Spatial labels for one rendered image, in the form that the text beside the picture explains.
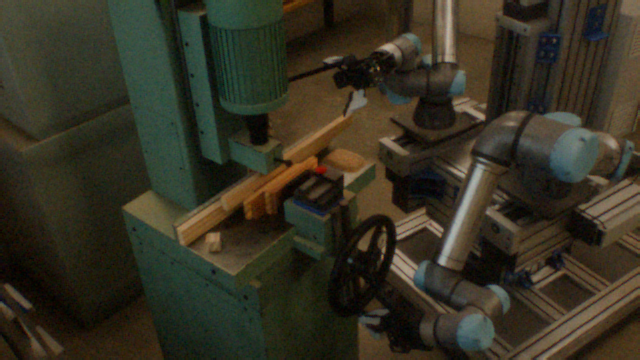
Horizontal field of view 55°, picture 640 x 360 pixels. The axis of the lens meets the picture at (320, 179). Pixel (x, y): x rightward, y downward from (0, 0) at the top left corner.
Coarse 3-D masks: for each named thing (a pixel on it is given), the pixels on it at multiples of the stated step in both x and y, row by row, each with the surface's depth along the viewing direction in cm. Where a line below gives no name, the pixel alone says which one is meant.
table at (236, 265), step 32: (320, 160) 184; (352, 192) 178; (224, 224) 161; (256, 224) 160; (288, 224) 160; (352, 224) 164; (192, 256) 154; (224, 256) 151; (256, 256) 150; (320, 256) 156
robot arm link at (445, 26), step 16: (448, 0) 175; (448, 16) 174; (432, 32) 177; (448, 32) 174; (432, 48) 176; (448, 48) 173; (432, 64) 176; (448, 64) 172; (432, 80) 172; (448, 80) 172; (464, 80) 172
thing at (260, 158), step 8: (232, 136) 165; (240, 136) 165; (248, 136) 165; (232, 144) 165; (240, 144) 162; (248, 144) 161; (272, 144) 161; (280, 144) 161; (232, 152) 166; (240, 152) 164; (248, 152) 162; (256, 152) 159; (264, 152) 158; (272, 152) 160; (280, 152) 163; (240, 160) 166; (248, 160) 163; (256, 160) 161; (264, 160) 159; (272, 160) 161; (256, 168) 163; (264, 168) 160; (272, 168) 162
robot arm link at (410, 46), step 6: (402, 36) 170; (408, 36) 170; (414, 36) 171; (390, 42) 167; (396, 42) 166; (402, 42) 167; (408, 42) 168; (414, 42) 169; (420, 42) 172; (402, 48) 166; (408, 48) 167; (414, 48) 169; (420, 48) 172; (402, 54) 165; (408, 54) 167; (414, 54) 170; (402, 60) 166; (408, 60) 169; (402, 66) 170; (408, 66) 170
